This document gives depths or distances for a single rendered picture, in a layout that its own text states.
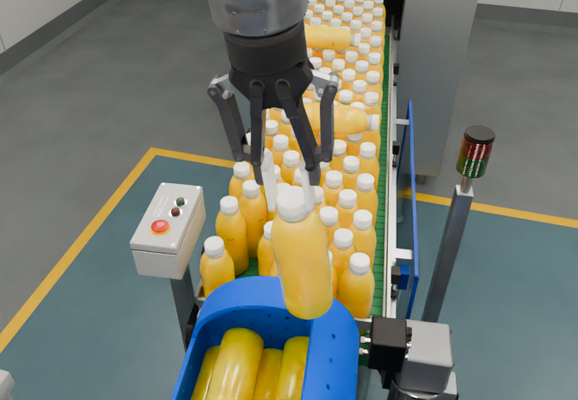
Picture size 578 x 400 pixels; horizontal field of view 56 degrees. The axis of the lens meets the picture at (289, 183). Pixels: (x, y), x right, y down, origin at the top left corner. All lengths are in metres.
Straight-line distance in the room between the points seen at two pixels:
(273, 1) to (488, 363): 2.06
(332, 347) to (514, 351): 1.65
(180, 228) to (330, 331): 0.45
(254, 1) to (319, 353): 0.54
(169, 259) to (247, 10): 0.78
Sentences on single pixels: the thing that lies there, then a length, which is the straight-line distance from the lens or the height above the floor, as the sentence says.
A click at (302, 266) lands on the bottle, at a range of 0.69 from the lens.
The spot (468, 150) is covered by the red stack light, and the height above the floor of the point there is 1.23.
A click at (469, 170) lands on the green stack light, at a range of 1.23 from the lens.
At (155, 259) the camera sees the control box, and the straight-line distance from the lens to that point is 1.18.
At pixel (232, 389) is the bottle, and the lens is 0.87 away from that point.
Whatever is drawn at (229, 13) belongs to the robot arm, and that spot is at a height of 1.73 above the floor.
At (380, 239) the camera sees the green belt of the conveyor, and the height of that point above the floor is 0.90.
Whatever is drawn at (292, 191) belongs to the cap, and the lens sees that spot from 0.65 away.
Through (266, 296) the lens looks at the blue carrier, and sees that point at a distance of 0.86.
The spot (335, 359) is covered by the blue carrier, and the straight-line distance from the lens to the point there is 0.85.
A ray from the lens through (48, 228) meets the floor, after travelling 2.98.
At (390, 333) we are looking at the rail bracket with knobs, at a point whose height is 1.00.
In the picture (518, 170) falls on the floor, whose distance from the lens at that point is 3.34.
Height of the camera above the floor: 1.90
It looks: 40 degrees down
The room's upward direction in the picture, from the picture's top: straight up
